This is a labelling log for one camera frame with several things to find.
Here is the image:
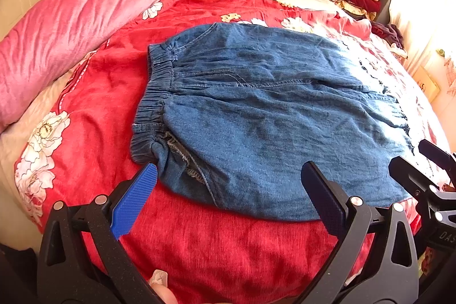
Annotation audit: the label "blue denim pants lace hem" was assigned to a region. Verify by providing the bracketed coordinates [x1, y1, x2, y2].
[131, 23, 414, 221]

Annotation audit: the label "left hand red nails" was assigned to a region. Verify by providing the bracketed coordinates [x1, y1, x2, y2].
[148, 269, 178, 304]

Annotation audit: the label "yellow box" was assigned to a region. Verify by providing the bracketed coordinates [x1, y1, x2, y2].
[413, 66, 440, 103]

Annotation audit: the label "red floral bed blanket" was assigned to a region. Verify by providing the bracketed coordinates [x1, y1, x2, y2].
[13, 0, 449, 303]

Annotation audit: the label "pink velvet quilt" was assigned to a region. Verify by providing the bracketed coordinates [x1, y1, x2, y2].
[0, 0, 212, 128]

